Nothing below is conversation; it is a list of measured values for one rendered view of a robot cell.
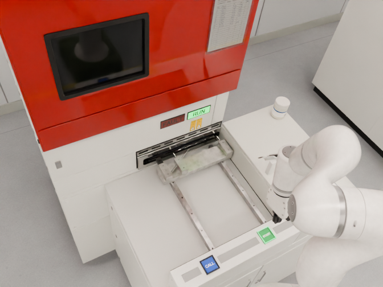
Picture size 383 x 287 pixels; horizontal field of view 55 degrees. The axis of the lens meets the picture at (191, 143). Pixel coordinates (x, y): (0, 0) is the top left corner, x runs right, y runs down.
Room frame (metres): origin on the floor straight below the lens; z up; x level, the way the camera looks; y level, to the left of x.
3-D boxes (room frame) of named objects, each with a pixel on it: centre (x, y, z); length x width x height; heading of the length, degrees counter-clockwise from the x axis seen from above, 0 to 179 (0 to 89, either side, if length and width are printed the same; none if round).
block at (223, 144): (1.13, -0.17, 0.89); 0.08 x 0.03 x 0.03; 35
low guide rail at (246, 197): (0.96, -0.24, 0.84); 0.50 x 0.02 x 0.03; 35
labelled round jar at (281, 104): (1.33, -0.41, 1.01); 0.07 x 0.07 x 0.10
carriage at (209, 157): (1.03, -0.03, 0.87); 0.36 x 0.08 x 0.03; 125
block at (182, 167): (0.99, 0.03, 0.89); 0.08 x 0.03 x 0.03; 35
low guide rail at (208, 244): (0.81, -0.02, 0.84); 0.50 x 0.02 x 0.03; 35
